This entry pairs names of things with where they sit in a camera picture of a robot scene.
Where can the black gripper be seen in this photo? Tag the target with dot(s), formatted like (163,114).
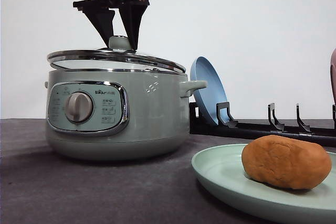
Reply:
(102,20)

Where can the glass steamer lid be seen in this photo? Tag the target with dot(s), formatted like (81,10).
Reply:
(118,57)

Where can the green plate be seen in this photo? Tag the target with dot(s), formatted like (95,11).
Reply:
(221,171)

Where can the brown potato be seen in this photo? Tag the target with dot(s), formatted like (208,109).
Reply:
(285,162)

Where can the green electric steamer pot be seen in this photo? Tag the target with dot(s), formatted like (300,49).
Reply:
(117,114)

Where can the blue plate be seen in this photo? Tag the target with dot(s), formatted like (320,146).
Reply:
(211,95)

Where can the black plate rack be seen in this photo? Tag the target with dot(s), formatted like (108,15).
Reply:
(226,124)

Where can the pink plate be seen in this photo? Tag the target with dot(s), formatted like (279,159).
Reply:
(333,75)

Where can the grey table mat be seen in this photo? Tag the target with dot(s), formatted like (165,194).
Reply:
(39,186)

